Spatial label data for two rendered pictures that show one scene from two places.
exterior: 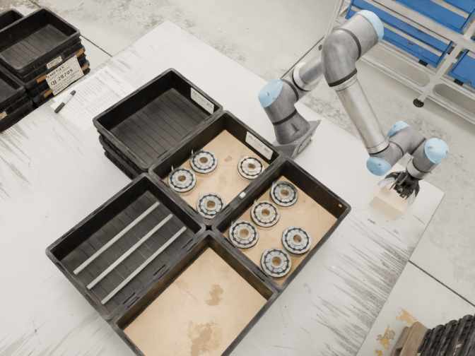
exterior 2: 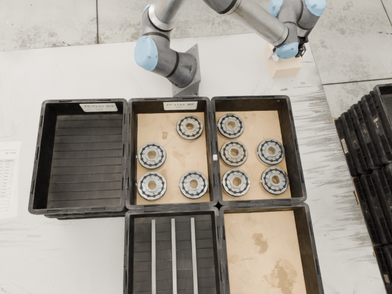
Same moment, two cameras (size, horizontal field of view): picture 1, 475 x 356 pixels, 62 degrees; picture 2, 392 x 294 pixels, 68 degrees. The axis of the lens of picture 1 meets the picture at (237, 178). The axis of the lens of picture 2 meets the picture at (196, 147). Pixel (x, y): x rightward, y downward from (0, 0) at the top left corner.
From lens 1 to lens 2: 0.57 m
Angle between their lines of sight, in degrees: 22
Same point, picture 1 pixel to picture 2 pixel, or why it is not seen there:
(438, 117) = not seen: outside the picture
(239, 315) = (287, 238)
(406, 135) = (289, 9)
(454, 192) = not seen: hidden behind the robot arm
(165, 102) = (65, 133)
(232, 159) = (168, 133)
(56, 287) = not seen: outside the picture
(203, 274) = (238, 236)
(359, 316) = (333, 158)
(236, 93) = (104, 73)
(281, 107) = (166, 58)
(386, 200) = (285, 67)
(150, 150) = (100, 185)
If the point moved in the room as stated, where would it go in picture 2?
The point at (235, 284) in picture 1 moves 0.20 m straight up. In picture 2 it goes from (263, 221) to (282, 215)
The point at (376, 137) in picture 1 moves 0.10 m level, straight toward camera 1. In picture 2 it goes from (279, 28) to (287, 54)
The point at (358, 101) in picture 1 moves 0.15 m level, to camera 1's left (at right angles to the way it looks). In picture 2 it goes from (253, 9) to (213, 32)
